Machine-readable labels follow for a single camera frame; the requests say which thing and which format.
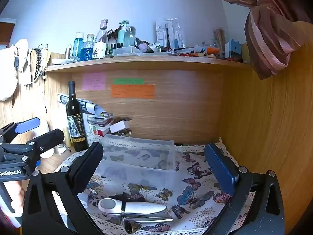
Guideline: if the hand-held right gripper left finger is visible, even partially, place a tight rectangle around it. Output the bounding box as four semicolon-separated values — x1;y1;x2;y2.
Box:
22;141;108;235

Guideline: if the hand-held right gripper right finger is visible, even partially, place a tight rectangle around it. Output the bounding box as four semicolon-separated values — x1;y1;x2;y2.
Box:
205;142;285;235

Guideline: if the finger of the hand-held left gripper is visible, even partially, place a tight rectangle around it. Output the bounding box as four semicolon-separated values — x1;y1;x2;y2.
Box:
0;117;41;144
23;128;65;174

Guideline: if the clear plastic storage box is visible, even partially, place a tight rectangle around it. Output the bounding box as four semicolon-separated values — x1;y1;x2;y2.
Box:
94;134;176;194

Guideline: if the small brass bell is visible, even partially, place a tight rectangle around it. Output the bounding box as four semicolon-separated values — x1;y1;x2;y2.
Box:
123;219;142;234

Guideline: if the silver metal tool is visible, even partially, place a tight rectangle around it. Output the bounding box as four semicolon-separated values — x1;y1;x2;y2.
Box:
123;215;174;223

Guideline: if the person's left hand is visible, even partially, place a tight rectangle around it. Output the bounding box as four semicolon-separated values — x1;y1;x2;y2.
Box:
10;180;25;210

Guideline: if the dark wine bottle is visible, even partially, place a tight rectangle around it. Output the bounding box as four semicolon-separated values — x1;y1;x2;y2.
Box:
66;81;89;152

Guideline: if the butterfly print lace cloth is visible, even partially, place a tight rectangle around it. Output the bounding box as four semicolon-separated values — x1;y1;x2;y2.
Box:
52;137;257;235

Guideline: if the stack of booklets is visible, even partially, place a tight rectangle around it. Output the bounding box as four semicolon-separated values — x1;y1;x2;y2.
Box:
87;111;115;136

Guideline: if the bowl of brown trinkets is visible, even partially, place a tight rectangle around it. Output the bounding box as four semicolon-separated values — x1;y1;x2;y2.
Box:
115;117;132;137

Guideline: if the small white card box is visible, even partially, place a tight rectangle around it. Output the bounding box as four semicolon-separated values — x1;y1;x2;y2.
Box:
109;121;130;134

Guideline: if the rolled newspaper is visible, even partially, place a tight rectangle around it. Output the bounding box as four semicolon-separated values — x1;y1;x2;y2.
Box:
57;92;103;115

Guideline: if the white fluffy cloth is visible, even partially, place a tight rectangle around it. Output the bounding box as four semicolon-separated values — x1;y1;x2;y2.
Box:
0;39;30;101

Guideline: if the pink sticky note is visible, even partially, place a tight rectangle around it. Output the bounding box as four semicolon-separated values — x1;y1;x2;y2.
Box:
82;73;107;90

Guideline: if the orange sticky note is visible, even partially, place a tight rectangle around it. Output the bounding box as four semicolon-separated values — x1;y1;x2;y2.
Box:
111;84;156;99

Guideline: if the tall teal bottle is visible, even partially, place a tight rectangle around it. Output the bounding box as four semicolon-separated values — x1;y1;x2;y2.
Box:
73;32;85;59

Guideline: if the blue liquid patterned glass bottle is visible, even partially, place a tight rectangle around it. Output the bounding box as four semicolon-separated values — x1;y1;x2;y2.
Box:
80;34;95;61

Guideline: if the green sticky note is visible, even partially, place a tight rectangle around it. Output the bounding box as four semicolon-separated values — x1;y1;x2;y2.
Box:
113;78;144;85

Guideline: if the clear bottle with illustrated label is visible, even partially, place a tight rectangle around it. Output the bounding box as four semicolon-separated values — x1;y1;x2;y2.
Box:
92;19;109;59

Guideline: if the flat clear plastic case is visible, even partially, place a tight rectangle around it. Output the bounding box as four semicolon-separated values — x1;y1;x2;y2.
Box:
113;46;142;56

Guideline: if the blue box on shelf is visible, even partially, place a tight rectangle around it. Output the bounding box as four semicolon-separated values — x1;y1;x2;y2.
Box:
224;39;242;60

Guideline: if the pile of pens and tubes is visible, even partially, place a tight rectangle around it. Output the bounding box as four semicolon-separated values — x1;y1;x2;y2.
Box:
166;45;220;59

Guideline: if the wooden shelf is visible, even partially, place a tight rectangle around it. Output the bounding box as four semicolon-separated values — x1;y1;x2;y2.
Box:
45;55;253;73

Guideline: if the mint green pump bottle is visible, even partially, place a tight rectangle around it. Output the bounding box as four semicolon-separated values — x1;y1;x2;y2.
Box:
117;20;130;48

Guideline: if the glass jar of sticks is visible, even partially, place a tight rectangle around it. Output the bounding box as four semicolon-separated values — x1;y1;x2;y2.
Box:
214;28;226;54

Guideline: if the clear round-top glass bottle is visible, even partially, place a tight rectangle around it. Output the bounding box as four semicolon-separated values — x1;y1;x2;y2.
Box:
125;26;136;47

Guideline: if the small pink bottle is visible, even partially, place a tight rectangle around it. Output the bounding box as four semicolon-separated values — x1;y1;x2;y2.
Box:
136;37;148;53

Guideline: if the toothbrush blister package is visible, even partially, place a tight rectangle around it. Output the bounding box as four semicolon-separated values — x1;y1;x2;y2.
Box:
163;17;186;51

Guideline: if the brown striped curtain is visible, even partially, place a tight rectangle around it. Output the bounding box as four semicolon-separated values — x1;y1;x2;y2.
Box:
203;0;313;80

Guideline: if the white cardboard package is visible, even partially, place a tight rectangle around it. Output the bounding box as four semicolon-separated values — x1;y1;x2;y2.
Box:
156;22;169;47

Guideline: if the black chain belt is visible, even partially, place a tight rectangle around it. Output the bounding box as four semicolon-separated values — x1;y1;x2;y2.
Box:
32;48;42;82

